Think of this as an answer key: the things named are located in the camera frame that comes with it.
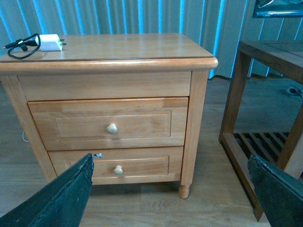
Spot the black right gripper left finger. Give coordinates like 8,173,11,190
0,153,95,227

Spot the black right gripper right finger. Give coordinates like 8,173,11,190
248,154,303,227

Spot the wooden drawer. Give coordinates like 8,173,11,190
29,97,188,151
48,147,183,185

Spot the black charger cable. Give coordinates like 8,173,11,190
3,33,42,60

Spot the white charger plug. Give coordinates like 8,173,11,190
35,34,66,51

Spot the open floor socket box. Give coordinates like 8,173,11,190
282,85,303,99

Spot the light wooden nightstand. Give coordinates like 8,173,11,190
0,34,218,199

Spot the dark wooden side table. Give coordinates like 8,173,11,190
219,41,303,220

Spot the light grey curtain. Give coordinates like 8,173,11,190
0,0,303,78

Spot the black cable by curtain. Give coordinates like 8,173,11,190
207,74,232,83

